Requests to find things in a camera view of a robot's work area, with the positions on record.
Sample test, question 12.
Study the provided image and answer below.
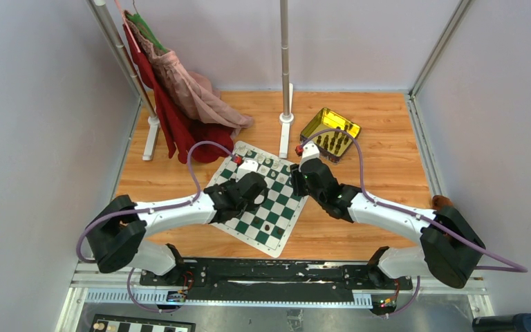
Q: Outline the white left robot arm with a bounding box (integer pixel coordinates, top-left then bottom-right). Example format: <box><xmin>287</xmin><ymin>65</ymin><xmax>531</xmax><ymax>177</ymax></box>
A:
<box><xmin>80</xmin><ymin>172</ymin><xmax>268</xmax><ymax>286</ymax></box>

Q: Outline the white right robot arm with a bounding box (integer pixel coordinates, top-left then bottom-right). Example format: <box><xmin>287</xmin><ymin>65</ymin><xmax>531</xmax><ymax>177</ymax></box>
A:
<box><xmin>290</xmin><ymin>158</ymin><xmax>485</xmax><ymax>289</ymax></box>

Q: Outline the green white chess mat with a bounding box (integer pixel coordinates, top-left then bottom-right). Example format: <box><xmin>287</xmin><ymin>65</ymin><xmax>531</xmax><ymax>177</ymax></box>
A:
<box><xmin>213</xmin><ymin>141</ymin><xmax>307</xmax><ymax>258</ymax></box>

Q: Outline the yellow tin box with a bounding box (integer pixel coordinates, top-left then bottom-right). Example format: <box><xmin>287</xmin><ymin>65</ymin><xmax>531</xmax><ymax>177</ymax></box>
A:
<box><xmin>299</xmin><ymin>107</ymin><xmax>362</xmax><ymax>164</ymax></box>

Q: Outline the centre metal rack pole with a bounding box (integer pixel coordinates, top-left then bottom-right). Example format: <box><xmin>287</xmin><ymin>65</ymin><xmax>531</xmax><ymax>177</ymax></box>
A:
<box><xmin>279</xmin><ymin>0</ymin><xmax>295</xmax><ymax>159</ymax></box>

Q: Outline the metal rack pole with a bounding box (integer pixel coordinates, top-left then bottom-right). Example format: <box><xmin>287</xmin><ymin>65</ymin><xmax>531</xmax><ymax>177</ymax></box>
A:
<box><xmin>279</xmin><ymin>0</ymin><xmax>295</xmax><ymax>159</ymax></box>
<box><xmin>86</xmin><ymin>0</ymin><xmax>160</xmax><ymax>161</ymax></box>

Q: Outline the red cloth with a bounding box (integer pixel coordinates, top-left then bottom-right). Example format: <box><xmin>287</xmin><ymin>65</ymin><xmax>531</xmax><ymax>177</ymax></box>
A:
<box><xmin>123</xmin><ymin>22</ymin><xmax>235</xmax><ymax>164</ymax></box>

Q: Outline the left metal rack pole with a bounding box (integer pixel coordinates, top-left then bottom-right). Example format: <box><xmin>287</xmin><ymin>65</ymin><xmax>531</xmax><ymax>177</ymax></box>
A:
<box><xmin>86</xmin><ymin>0</ymin><xmax>160</xmax><ymax>161</ymax></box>

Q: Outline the pink cloth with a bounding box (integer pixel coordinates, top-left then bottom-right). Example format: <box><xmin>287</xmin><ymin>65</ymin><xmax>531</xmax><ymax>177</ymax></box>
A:
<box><xmin>123</xmin><ymin>10</ymin><xmax>254</xmax><ymax>136</ymax></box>

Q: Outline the brown cloth at right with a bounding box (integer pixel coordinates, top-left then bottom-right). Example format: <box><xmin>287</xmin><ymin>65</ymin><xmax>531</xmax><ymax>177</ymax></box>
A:
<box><xmin>431</xmin><ymin>195</ymin><xmax>454</xmax><ymax>210</ymax></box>

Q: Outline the green cloth on hanger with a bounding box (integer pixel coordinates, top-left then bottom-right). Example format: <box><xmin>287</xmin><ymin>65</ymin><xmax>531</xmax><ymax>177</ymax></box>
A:
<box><xmin>125</xmin><ymin>12</ymin><xmax>167</xmax><ymax>54</ymax></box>

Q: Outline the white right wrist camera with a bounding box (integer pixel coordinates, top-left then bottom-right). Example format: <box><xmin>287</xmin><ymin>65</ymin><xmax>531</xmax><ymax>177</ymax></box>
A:
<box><xmin>299</xmin><ymin>141</ymin><xmax>320</xmax><ymax>167</ymax></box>

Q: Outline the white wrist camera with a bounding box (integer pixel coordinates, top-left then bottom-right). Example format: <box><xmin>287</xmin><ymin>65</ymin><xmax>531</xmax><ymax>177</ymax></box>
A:
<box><xmin>299</xmin><ymin>141</ymin><xmax>320</xmax><ymax>167</ymax></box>
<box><xmin>235</xmin><ymin>159</ymin><xmax>260</xmax><ymax>180</ymax></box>

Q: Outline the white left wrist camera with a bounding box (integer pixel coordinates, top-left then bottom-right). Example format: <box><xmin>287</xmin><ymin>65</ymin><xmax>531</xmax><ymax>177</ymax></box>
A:
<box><xmin>235</xmin><ymin>159</ymin><xmax>260</xmax><ymax>180</ymax></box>

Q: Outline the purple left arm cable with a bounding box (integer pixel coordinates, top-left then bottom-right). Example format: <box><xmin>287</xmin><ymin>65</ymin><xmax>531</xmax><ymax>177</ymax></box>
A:
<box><xmin>75</xmin><ymin>140</ymin><xmax>244</xmax><ymax>314</ymax></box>

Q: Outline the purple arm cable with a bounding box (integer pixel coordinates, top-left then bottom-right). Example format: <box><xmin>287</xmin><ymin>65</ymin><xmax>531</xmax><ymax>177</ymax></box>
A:
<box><xmin>75</xmin><ymin>140</ymin><xmax>244</xmax><ymax>314</ymax></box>
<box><xmin>295</xmin><ymin>128</ymin><xmax>528</xmax><ymax>318</ymax></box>

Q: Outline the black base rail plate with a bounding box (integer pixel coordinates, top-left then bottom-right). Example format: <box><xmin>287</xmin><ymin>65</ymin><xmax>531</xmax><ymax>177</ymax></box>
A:
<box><xmin>138</xmin><ymin>257</ymin><xmax>413</xmax><ymax>303</ymax></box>

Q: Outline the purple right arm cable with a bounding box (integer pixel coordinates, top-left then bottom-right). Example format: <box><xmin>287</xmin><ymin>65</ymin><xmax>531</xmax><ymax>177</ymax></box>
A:
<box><xmin>295</xmin><ymin>128</ymin><xmax>528</xmax><ymax>318</ymax></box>

